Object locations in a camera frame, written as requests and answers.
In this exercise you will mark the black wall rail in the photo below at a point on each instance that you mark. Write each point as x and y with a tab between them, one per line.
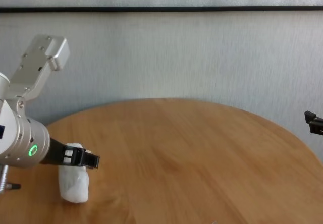
151	9

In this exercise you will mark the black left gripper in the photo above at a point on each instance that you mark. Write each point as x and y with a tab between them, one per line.
55	154

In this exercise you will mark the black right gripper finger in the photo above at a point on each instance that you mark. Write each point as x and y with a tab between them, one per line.
315	125

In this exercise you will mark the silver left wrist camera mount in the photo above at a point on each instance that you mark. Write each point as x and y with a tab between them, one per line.
38	57

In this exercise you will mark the white plastic-wrapped sandbag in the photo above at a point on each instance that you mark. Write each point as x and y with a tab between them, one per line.
73	183

